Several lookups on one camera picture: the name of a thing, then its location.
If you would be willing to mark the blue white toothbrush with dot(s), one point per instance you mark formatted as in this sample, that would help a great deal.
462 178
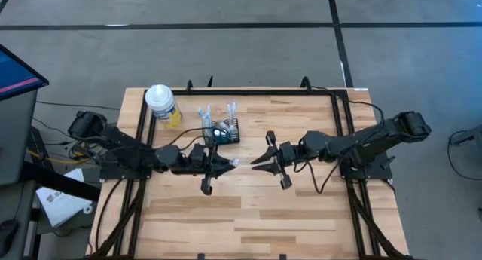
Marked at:
228 113
234 113
202 115
225 125

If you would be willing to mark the yellow white wipes canister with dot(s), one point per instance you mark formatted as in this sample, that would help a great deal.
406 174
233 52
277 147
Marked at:
163 101

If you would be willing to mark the black computer mouse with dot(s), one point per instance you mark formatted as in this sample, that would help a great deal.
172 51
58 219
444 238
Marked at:
7 233

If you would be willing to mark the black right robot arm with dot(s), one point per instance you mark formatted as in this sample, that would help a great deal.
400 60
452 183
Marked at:
361 143

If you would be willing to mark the green white toothbrush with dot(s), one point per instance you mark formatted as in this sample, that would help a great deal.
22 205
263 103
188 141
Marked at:
208 117

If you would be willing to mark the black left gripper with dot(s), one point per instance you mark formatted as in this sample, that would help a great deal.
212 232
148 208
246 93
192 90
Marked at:
201 160

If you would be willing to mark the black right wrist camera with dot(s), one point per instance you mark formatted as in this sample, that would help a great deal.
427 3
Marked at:
286 181

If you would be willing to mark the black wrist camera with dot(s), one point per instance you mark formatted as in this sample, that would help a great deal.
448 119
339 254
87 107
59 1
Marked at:
206 186
286 181

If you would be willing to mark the black desk beam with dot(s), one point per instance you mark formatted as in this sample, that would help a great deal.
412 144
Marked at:
56 181

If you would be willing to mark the blue screen monitor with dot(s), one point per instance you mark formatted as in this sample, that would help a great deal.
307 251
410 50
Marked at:
17 75

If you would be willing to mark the teal mouthwash bottle white cap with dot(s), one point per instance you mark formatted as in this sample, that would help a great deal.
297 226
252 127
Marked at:
225 137
217 132

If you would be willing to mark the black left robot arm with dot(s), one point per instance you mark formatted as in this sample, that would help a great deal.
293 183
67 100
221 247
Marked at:
128 147

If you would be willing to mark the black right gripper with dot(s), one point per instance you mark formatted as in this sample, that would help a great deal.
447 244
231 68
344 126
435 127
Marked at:
288 154

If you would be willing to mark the white tape roll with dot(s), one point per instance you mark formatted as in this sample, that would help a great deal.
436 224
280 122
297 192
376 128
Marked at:
88 209

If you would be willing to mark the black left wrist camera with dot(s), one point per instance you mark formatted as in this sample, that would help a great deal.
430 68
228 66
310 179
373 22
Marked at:
206 186

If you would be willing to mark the white paper sheets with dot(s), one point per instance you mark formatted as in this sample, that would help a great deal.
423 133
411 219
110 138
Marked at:
62 203

